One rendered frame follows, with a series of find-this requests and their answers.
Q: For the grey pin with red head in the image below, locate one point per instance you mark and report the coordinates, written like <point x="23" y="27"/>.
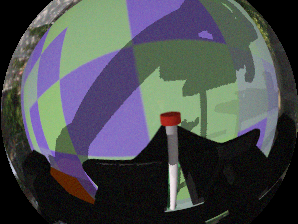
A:
<point x="170" y="120"/>

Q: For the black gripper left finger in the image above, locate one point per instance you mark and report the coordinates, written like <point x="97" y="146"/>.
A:
<point x="149" y="169"/>

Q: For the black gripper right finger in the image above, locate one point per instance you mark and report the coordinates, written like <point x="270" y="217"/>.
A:
<point x="201" y="159"/>

